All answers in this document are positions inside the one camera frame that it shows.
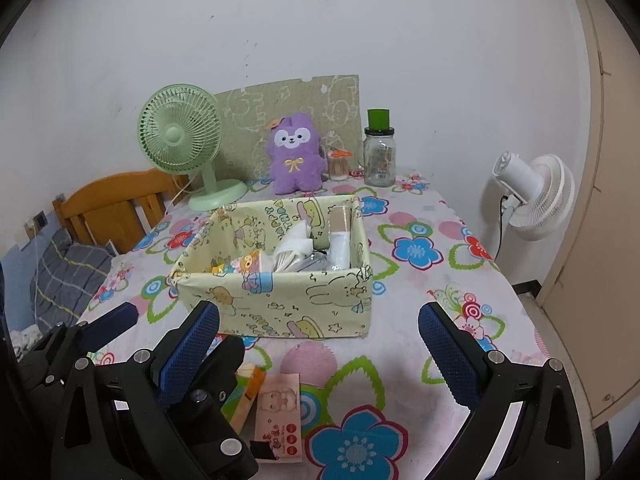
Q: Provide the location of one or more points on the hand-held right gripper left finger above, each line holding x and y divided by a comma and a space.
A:
192, 350

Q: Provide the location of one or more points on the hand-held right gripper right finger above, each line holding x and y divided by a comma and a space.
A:
450, 355

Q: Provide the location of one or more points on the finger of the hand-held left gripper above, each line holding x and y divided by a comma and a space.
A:
112, 321
220, 375

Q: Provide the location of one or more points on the green tissue pack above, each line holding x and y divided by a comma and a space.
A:
247, 395

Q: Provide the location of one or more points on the pink tissue pack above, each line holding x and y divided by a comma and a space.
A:
280, 410

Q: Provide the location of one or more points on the yellow cartoon print storage box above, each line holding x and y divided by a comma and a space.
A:
280, 310

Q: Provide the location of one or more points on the yellow cartoon tissue pack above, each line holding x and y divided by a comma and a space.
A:
240, 264

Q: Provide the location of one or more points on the white cloth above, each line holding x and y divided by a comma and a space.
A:
295, 245

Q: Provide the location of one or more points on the clear plastic bag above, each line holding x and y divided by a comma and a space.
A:
315, 260

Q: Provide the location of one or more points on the grey plaid pillow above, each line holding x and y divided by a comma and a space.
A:
65, 270

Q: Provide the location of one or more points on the blue bedsheet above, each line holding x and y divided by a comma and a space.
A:
20, 290

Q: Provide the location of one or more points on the white wrapped pack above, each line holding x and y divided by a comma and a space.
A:
340, 250

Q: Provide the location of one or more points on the brown cardboard tube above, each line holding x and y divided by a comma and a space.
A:
341, 217

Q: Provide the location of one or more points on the white standing fan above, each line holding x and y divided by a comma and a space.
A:
540, 200

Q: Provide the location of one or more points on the green desk fan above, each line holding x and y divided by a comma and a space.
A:
175, 135

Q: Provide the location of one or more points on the purple plush toy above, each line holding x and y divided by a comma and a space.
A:
295, 170

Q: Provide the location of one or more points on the glass mug with green lid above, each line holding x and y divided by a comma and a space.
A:
379, 160

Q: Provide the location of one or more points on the cotton swab jar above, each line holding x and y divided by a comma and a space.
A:
339, 170

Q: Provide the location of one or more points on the beige door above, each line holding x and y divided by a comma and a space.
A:
615, 210

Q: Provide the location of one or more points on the green cartoon print mat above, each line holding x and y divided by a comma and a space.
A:
300, 95

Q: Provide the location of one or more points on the wall socket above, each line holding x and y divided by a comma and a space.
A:
39, 221

